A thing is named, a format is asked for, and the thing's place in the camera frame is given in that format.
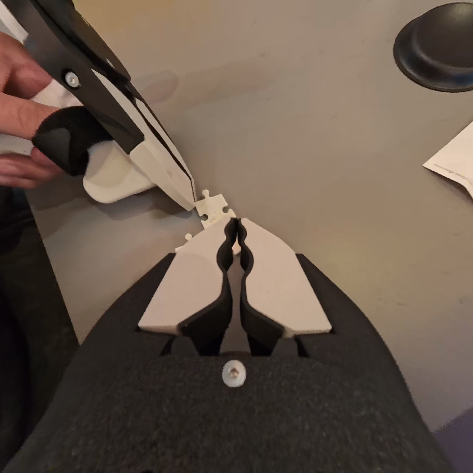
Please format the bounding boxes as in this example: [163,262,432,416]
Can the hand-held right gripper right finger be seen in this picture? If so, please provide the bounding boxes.
[237,218,332,355]

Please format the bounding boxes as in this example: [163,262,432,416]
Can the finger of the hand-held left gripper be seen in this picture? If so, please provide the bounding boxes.
[92,70,196,211]
[126,85,193,182]

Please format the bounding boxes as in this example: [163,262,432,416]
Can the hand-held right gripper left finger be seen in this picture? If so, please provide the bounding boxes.
[138,218,237,355]

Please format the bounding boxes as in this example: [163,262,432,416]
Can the white puzzle piece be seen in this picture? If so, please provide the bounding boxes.
[175,232,241,256]

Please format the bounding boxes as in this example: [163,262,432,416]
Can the teal faced puzzle piece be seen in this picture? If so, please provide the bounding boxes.
[195,189,237,228]

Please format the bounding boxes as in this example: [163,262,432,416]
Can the white printed instruction leaflet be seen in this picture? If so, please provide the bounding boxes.
[422,121,473,200]

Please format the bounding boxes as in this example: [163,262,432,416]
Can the person's left hand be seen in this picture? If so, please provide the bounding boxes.
[0,31,65,189]

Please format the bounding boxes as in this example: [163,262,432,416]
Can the person's dark grey garment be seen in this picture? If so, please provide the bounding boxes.
[0,186,80,473]

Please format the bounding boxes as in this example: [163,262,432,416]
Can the black round stand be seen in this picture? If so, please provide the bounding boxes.
[393,2,473,93]

